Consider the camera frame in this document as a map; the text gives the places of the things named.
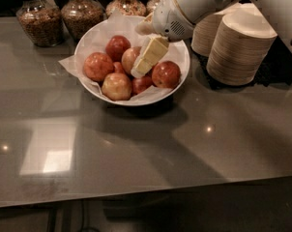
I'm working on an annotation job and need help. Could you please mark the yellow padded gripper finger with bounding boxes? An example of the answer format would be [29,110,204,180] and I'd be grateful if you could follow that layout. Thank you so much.
[131,36,169,78]
[135,14,155,35]

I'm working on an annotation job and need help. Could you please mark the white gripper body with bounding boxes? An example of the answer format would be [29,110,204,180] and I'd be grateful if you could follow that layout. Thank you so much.
[152,0,194,42]

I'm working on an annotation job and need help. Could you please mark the yellow-red apple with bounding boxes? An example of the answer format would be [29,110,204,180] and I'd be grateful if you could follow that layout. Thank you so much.
[121,46,141,74]

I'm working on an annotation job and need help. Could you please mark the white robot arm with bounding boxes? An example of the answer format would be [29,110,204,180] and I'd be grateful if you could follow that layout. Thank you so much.
[136,0,292,80]

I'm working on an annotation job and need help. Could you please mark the red apple right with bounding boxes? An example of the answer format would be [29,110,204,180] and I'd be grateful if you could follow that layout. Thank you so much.
[151,61,181,89]

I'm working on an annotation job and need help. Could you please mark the dark red apple back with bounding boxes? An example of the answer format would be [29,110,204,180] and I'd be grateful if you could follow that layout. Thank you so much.
[105,35,131,62]

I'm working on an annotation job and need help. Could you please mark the white bowl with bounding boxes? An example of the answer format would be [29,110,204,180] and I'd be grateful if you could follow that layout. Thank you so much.
[73,14,191,107]

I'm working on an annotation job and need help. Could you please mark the paper bowl stack back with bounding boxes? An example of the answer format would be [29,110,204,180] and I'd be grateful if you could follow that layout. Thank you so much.
[190,2,244,58]

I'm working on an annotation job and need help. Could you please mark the paper bowl stack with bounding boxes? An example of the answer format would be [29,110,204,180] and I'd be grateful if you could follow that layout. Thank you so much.
[206,3,277,86]
[190,2,244,58]

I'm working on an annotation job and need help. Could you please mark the small red apple front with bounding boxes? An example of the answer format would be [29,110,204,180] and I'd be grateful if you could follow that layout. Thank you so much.
[131,75,153,96]

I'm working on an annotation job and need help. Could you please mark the small red apple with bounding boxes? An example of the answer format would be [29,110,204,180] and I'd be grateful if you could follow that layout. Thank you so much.
[113,62,126,73]
[131,75,153,96]

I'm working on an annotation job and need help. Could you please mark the small red apple middle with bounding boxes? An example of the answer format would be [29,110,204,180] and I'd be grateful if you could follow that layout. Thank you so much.
[113,62,126,73]

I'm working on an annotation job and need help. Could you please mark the yellow apple front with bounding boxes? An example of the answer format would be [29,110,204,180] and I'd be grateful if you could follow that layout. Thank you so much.
[102,72,132,101]

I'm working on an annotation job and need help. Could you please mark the red apple left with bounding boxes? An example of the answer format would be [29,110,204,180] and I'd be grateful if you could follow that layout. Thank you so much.
[83,52,114,82]

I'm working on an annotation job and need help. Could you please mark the paper bowl stack front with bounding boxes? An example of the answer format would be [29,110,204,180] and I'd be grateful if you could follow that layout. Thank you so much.
[206,3,277,86]

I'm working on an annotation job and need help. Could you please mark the white paper liner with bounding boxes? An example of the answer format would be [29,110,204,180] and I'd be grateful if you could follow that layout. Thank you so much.
[58,10,187,103]

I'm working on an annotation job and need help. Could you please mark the glass cereal jar far left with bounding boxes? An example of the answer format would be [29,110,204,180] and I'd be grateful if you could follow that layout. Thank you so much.
[16,0,63,47]

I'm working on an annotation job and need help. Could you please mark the black mat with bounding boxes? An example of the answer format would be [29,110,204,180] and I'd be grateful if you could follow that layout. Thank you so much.
[190,36,292,90]

